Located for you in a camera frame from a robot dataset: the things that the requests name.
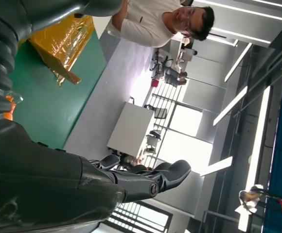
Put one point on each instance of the yellow film wrapped box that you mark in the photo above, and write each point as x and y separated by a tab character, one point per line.
63	41

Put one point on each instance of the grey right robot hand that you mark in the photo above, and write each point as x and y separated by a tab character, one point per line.
46	186

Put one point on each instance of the white background table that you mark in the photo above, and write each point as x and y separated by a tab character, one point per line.
131	128

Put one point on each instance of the orange detergent bottle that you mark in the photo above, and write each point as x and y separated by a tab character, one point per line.
9	111

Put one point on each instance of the person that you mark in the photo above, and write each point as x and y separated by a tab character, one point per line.
150	22

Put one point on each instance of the long ceiling light strip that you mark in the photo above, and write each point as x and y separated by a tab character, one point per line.
258	144

